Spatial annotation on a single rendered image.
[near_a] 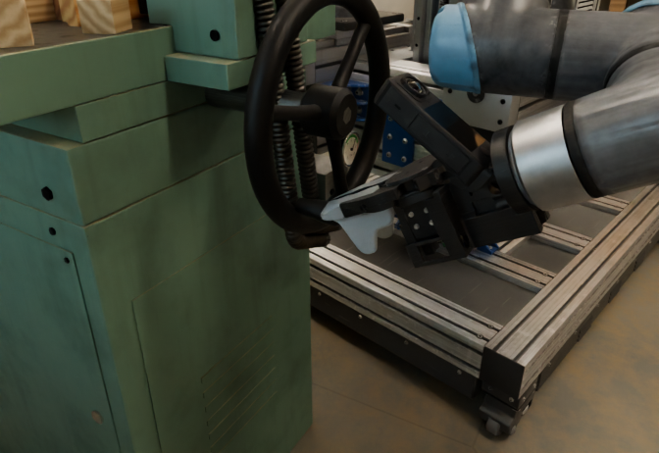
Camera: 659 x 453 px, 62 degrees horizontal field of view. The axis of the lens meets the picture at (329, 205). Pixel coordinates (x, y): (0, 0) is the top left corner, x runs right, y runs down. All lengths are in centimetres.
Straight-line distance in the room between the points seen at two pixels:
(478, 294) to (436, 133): 97
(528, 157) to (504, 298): 100
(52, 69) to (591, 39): 48
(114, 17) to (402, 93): 32
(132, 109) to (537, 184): 44
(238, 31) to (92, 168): 21
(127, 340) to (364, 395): 77
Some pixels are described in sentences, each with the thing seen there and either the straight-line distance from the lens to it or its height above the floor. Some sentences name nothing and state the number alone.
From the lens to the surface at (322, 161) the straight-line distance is 101.
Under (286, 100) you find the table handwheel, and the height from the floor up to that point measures 82.
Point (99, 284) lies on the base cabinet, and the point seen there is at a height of 63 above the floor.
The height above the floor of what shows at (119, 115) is 82.
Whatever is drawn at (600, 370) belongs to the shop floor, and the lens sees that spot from 161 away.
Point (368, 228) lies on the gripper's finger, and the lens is 52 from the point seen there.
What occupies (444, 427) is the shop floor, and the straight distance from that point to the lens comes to 136.
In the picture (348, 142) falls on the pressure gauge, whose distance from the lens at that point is 95.
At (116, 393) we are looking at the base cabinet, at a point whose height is 47.
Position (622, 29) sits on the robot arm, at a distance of 50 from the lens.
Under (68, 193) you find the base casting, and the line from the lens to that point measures 64.
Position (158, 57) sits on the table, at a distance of 68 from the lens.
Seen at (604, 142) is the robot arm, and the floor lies 87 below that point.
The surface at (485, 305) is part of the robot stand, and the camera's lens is 137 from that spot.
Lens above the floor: 99
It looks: 26 degrees down
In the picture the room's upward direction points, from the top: straight up
